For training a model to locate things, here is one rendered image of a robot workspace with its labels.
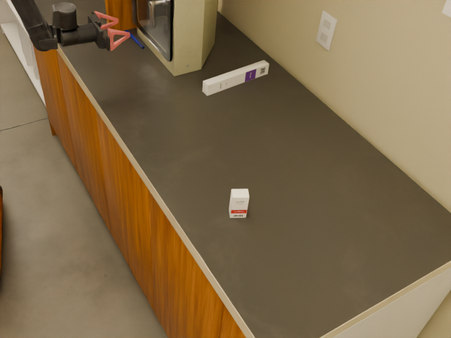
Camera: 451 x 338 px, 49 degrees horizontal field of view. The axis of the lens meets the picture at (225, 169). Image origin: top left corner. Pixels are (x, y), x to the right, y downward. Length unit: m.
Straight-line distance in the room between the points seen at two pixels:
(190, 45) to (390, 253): 0.95
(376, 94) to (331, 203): 0.40
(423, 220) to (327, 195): 0.27
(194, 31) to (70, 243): 1.23
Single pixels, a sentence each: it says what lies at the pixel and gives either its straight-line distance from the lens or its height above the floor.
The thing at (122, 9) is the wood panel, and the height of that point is 1.03.
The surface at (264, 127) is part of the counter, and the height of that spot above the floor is 0.94.
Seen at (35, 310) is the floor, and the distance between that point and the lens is 2.33.
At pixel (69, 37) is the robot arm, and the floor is 1.16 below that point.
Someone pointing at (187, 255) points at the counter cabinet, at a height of 0.79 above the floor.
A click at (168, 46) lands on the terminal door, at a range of 1.77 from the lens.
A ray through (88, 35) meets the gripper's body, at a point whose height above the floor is 1.15.
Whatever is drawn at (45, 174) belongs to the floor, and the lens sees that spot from 2.84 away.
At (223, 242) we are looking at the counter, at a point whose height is 0.94.
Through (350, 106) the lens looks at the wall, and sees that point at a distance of 1.74.
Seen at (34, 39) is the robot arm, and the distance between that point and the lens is 1.61.
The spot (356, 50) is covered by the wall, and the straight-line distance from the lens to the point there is 1.67.
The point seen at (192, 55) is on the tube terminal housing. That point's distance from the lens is 1.81.
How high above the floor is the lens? 1.96
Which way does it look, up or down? 44 degrees down
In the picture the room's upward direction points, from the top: 6 degrees clockwise
